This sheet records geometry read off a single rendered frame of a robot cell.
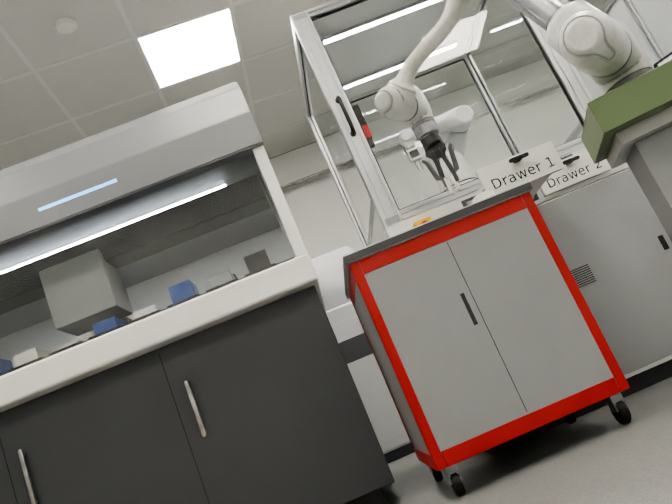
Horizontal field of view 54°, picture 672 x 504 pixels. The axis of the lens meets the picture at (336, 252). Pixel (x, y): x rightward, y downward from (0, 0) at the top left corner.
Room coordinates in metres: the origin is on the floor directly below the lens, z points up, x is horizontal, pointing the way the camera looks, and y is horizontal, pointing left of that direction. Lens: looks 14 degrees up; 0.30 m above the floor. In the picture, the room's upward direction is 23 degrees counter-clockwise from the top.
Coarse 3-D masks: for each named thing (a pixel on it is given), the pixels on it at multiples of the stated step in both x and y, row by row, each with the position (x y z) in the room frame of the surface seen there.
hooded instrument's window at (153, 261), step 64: (192, 192) 2.25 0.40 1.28; (256, 192) 2.27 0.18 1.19; (0, 256) 2.20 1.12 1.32; (64, 256) 2.22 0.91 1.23; (128, 256) 2.23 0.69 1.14; (192, 256) 2.25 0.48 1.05; (256, 256) 2.26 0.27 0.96; (0, 320) 2.20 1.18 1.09; (64, 320) 2.21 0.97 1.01; (128, 320) 2.23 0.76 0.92
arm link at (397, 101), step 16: (448, 0) 2.10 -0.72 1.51; (464, 0) 2.09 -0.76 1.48; (448, 16) 2.12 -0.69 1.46; (432, 32) 2.11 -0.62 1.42; (448, 32) 2.14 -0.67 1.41; (416, 48) 2.11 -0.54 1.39; (432, 48) 2.12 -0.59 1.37; (416, 64) 2.11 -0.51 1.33; (400, 80) 2.11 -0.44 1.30; (384, 96) 2.10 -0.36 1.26; (400, 96) 2.11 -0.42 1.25; (384, 112) 2.13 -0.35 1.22; (400, 112) 2.15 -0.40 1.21
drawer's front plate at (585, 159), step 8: (584, 152) 2.59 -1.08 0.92; (576, 160) 2.58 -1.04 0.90; (584, 160) 2.58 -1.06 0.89; (592, 160) 2.59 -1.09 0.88; (568, 168) 2.58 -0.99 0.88; (576, 168) 2.58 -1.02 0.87; (584, 168) 2.58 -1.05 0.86; (592, 168) 2.59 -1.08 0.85; (600, 168) 2.59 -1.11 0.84; (608, 168) 2.59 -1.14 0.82; (552, 176) 2.57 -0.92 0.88; (560, 176) 2.58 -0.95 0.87; (568, 176) 2.58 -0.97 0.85; (584, 176) 2.58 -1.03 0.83; (592, 176) 2.59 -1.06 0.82; (544, 184) 2.57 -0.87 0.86; (552, 184) 2.57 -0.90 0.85; (560, 184) 2.57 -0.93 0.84; (568, 184) 2.58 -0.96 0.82; (544, 192) 2.57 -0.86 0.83; (552, 192) 2.57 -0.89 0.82
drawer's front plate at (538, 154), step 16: (544, 144) 2.25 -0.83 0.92; (528, 160) 2.24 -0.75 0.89; (544, 160) 2.24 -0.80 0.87; (560, 160) 2.25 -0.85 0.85; (480, 176) 2.23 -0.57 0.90; (496, 176) 2.23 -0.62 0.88; (512, 176) 2.23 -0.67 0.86; (528, 176) 2.24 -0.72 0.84; (544, 176) 2.25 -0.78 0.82; (496, 192) 2.23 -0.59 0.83
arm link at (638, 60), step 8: (624, 24) 1.90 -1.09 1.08; (632, 40) 1.84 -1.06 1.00; (632, 48) 1.84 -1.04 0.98; (640, 48) 1.89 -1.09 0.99; (632, 56) 1.85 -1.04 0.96; (640, 56) 1.87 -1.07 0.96; (632, 64) 1.87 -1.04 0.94; (640, 64) 1.88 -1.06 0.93; (648, 64) 1.89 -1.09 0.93; (616, 72) 1.87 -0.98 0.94; (624, 72) 1.88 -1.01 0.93; (632, 72) 1.88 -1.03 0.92; (600, 80) 1.92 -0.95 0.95; (608, 80) 1.91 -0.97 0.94; (616, 80) 1.90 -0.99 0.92; (600, 88) 1.98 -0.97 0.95; (608, 88) 1.93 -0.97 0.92
